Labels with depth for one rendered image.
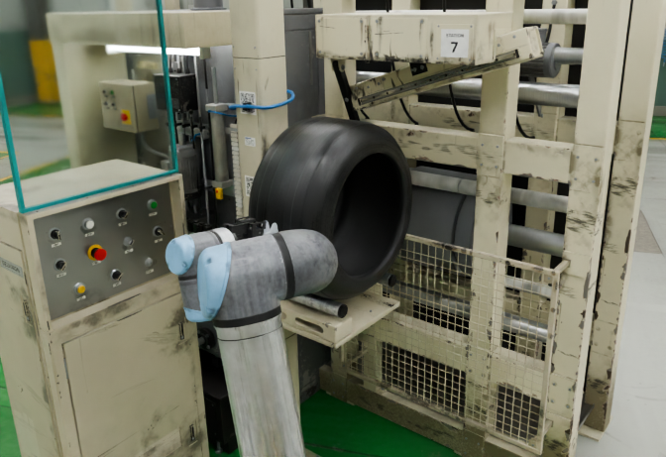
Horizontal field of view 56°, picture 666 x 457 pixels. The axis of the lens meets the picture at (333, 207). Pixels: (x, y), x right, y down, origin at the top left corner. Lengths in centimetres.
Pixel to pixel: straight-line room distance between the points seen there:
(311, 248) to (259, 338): 17
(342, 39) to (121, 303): 114
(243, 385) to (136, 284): 126
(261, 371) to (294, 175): 88
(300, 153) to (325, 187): 14
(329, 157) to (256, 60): 44
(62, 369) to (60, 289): 25
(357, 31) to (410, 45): 21
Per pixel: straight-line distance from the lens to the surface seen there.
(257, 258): 103
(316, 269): 106
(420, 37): 199
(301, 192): 179
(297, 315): 207
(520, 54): 200
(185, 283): 160
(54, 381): 219
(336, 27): 218
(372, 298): 229
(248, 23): 208
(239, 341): 104
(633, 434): 320
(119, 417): 237
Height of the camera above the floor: 182
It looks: 18 degrees down
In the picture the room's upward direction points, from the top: 1 degrees counter-clockwise
